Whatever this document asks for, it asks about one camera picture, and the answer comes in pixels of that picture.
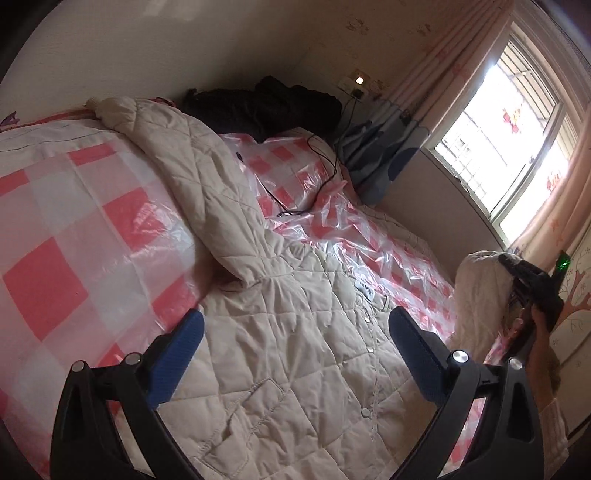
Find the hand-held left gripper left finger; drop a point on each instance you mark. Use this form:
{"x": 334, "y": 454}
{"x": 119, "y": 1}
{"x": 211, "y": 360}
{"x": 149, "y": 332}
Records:
{"x": 178, "y": 360}

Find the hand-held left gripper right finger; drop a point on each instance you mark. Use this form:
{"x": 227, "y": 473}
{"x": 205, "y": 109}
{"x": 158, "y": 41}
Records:
{"x": 415, "y": 360}

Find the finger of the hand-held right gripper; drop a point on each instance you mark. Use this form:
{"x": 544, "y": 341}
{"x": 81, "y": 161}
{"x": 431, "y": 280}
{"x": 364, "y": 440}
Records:
{"x": 512, "y": 265}

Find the beige quilted coat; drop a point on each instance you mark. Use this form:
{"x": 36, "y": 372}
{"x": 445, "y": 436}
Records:
{"x": 286, "y": 323}

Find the person's right forearm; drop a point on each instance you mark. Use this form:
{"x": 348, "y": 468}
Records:
{"x": 549, "y": 406}

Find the dark clothes pile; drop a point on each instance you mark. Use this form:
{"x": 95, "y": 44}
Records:
{"x": 378, "y": 147}

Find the person's right hand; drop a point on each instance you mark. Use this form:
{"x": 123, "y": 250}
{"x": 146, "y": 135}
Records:
{"x": 538, "y": 344}

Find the tree-print white cabinet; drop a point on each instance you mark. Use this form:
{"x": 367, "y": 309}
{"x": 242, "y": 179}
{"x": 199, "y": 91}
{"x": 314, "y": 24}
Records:
{"x": 575, "y": 323}

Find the pink patterned curtain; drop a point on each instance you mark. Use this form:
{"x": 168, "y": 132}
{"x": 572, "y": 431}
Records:
{"x": 568, "y": 207}
{"x": 443, "y": 60}

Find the window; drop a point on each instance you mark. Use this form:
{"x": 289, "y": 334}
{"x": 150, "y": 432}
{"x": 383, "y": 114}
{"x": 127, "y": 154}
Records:
{"x": 508, "y": 138}

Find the pink checkered bed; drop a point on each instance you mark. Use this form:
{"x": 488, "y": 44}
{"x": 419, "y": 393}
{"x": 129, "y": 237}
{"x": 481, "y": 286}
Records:
{"x": 60, "y": 230}

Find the black clothing pile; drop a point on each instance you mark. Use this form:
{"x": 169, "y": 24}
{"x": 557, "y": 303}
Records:
{"x": 258, "y": 110}

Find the lit wall switch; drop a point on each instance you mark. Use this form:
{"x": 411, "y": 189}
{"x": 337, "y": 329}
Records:
{"x": 359, "y": 79}

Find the white wall socket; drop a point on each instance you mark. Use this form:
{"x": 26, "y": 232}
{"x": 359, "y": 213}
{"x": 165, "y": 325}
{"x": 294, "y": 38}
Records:
{"x": 347, "y": 86}

